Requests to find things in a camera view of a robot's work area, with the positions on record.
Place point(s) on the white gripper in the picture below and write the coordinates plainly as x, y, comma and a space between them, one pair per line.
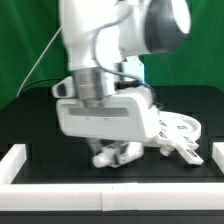
126, 116

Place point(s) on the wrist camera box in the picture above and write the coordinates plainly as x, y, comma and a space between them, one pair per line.
65, 88

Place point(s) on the white cross-shaped table base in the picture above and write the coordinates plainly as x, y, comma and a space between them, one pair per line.
186, 147

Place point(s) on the white round table top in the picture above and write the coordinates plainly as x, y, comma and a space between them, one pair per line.
175, 123

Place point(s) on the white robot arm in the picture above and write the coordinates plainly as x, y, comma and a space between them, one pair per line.
98, 35

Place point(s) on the white U-shaped border frame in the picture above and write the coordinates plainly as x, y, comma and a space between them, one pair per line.
100, 197

